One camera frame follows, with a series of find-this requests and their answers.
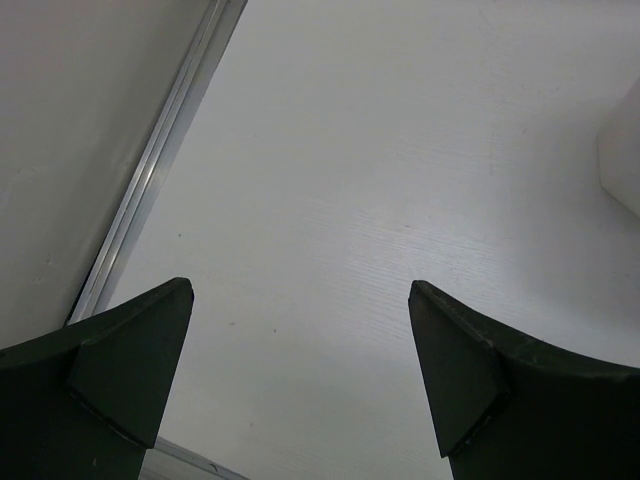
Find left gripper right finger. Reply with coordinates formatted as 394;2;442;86
408;280;639;479

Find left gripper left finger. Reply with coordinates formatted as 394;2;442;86
1;278;193;479

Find white octagonal plastic bin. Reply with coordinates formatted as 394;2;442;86
597;80;640;217

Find aluminium front rail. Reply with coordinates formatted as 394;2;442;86
139;437;247;480

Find aluminium rail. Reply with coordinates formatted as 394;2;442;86
139;437;247;480
64;1;246;326

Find aluminium left rail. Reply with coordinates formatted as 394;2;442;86
64;1;246;326

